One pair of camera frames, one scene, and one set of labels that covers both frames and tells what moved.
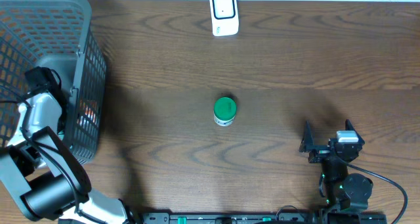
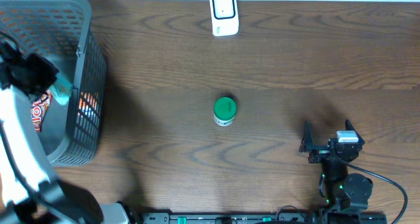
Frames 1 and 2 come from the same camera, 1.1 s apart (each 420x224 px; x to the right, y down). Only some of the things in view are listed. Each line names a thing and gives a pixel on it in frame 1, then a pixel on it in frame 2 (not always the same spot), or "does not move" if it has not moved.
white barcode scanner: [224, 13] does not move
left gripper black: [65, 102] to [42, 71]
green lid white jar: [224, 111] does not move
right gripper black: [320, 152] does not move
